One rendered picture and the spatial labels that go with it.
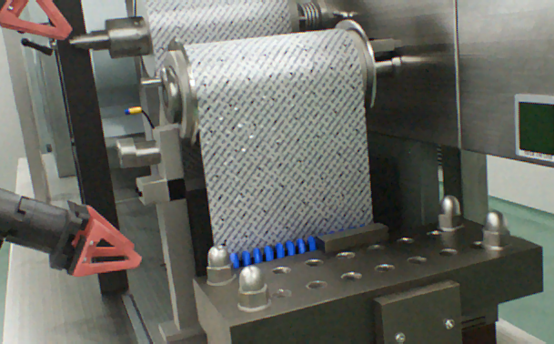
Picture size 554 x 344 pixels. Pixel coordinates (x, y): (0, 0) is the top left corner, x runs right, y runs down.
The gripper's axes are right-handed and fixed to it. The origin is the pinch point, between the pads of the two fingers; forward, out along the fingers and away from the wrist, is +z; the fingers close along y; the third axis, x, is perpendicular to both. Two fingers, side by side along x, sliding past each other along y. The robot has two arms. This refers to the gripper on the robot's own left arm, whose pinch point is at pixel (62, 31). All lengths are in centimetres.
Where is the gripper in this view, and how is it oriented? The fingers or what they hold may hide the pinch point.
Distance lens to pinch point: 86.8
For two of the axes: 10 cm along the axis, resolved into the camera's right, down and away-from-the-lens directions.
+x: 5.2, -8.5, 0.4
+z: 7.8, 4.9, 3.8
